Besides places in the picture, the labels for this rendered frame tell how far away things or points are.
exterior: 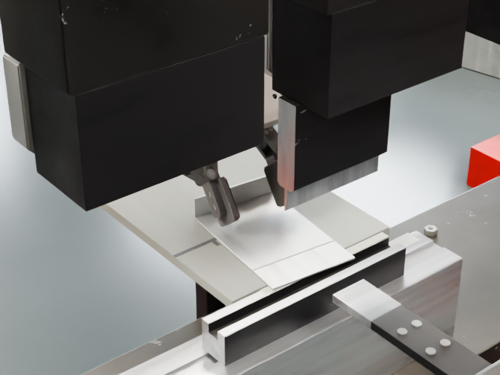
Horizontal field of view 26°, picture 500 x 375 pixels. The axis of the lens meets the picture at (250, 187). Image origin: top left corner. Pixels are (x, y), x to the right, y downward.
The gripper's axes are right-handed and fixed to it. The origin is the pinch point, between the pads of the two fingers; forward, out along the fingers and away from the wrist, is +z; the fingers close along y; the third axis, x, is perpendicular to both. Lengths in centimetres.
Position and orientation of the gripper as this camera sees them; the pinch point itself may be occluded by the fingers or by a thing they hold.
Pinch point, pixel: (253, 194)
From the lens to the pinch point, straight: 96.8
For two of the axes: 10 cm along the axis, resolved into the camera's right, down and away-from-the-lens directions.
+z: 3.4, 9.4, -0.7
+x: -4.1, 2.2, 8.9
